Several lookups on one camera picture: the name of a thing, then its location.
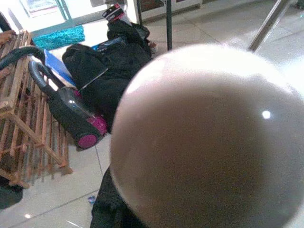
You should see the brown wooden roller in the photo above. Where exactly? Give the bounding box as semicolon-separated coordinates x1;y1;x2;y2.
0;30;18;46

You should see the broom with metal handle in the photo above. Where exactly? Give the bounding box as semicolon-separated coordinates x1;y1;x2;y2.
110;43;304;228

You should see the black fabric bag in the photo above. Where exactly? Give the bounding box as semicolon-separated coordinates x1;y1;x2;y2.
62;21;153;134

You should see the wooden slatted shoe rack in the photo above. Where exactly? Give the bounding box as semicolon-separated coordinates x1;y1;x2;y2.
0;30;74;189

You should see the tan dustpan with metal handle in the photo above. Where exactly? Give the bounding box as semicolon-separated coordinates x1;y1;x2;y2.
247;0;299;52

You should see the red black white package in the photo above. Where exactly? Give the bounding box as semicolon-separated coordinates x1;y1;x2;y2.
102;3;133;27

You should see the blue folder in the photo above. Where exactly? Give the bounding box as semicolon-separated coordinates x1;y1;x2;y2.
43;49;77;88

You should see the white table with black legs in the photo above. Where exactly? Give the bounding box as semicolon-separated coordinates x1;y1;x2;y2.
135;0;173;51

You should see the teal shaggy mat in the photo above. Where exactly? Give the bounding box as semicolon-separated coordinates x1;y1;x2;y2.
31;25;86;51

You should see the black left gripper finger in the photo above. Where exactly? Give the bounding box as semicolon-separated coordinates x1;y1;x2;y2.
89;165;149;228

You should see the black magenta vacuum cleaner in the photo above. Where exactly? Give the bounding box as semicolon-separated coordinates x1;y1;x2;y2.
0;46;109;151

